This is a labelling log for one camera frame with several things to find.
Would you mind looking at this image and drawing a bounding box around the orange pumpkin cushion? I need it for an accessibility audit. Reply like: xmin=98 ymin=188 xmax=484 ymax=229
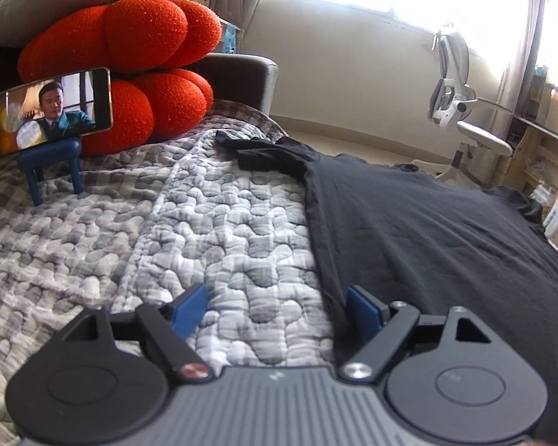
xmin=17 ymin=0 xmax=223 ymax=156

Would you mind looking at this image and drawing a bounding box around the grey white quilted blanket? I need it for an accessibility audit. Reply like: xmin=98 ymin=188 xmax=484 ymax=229
xmin=0 ymin=125 xmax=342 ymax=446

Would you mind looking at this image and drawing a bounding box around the blue phone stand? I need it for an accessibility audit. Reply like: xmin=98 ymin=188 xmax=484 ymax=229
xmin=19 ymin=138 xmax=83 ymax=206

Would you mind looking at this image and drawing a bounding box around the grey sofa armrest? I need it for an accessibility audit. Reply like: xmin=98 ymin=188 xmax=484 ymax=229
xmin=0 ymin=44 xmax=280 ymax=118

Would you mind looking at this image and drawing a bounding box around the wooden desk with shelves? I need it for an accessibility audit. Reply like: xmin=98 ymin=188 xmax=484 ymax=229
xmin=507 ymin=67 xmax=558 ymax=205

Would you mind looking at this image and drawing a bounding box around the smartphone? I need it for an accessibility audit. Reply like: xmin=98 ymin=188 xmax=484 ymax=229
xmin=0 ymin=67 xmax=114 ymax=163

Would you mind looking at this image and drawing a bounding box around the blue hanging bag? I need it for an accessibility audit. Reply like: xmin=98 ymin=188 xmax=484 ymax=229
xmin=220 ymin=21 xmax=241 ymax=55

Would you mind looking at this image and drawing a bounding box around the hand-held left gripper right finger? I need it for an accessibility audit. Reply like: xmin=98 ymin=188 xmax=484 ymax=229
xmin=337 ymin=284 xmax=497 ymax=384

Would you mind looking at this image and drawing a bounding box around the grey checked sheet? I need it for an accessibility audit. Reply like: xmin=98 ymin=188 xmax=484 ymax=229
xmin=0 ymin=97 xmax=285 ymax=289

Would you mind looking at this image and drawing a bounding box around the pale sheer curtain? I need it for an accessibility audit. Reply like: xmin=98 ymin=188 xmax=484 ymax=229
xmin=497 ymin=0 xmax=548 ymax=136

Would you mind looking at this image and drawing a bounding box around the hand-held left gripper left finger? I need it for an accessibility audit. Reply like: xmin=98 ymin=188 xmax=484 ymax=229
xmin=61 ymin=283 xmax=215 ymax=385

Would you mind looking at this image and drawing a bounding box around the black t-shirt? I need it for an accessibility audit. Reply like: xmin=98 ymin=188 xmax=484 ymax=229
xmin=214 ymin=130 xmax=558 ymax=382

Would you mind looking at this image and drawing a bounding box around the white office chair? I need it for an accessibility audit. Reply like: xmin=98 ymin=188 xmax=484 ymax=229
xmin=411 ymin=30 xmax=514 ymax=191

